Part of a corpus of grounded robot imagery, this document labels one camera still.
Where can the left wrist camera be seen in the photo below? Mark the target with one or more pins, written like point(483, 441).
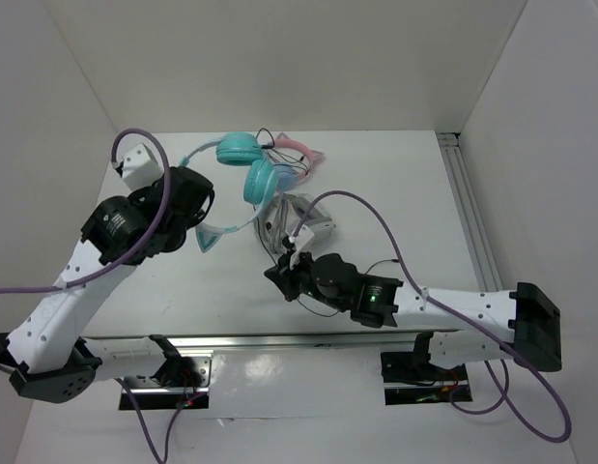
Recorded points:
point(138, 168)

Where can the teal cat-ear headphones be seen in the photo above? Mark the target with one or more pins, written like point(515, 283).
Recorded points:
point(238, 149)

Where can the aluminium side rail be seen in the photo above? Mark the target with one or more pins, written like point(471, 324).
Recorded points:
point(481, 254)

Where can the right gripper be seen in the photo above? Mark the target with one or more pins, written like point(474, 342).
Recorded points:
point(284, 276)

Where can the grey white headphones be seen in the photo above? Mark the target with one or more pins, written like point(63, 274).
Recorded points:
point(281, 217)

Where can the pink blue cat-ear headphones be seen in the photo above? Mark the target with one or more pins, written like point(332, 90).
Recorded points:
point(292, 160)

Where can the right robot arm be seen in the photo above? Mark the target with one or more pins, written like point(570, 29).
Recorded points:
point(457, 326)

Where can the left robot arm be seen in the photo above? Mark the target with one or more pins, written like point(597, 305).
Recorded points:
point(47, 355)

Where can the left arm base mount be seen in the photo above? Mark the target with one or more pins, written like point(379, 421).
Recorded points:
point(189, 388)

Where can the aluminium front rail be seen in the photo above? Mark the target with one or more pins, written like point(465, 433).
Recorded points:
point(296, 340)

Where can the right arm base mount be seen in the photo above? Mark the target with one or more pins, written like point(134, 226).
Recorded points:
point(407, 384)

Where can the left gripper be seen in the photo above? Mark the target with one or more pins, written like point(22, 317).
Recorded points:
point(141, 192)

